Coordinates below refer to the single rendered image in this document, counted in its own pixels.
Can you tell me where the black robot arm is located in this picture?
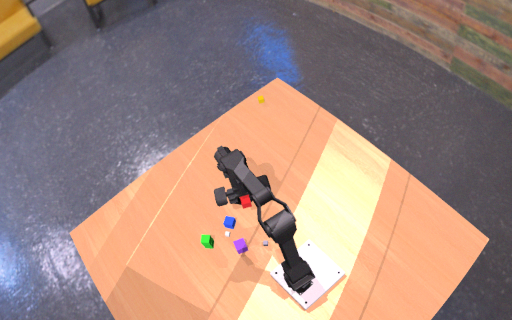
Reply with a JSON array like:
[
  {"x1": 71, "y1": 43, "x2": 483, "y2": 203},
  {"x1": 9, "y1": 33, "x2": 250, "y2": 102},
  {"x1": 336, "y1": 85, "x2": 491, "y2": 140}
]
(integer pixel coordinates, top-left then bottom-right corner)
[{"x1": 214, "y1": 145, "x2": 316, "y2": 295}]

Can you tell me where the purple block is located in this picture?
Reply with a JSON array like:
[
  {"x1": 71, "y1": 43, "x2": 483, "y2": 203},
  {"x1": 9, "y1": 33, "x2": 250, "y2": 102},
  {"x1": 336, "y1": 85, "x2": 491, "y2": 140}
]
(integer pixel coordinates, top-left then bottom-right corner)
[{"x1": 233, "y1": 238, "x2": 248, "y2": 254}]

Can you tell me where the blue block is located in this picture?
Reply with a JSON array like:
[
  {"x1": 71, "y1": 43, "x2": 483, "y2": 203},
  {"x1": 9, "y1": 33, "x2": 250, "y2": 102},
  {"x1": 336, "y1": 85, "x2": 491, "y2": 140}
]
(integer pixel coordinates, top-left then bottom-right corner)
[{"x1": 223, "y1": 216, "x2": 237, "y2": 229}]

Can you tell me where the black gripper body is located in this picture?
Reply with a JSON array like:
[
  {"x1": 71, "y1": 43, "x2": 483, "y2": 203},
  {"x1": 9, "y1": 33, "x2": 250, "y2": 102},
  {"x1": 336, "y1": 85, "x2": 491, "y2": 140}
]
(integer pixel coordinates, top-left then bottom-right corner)
[{"x1": 214, "y1": 175, "x2": 271, "y2": 207}]

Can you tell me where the red block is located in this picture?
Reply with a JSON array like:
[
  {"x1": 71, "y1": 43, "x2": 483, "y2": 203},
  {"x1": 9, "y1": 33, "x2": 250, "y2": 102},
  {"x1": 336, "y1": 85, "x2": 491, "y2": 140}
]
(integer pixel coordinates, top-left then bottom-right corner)
[{"x1": 240, "y1": 195, "x2": 252, "y2": 209}]

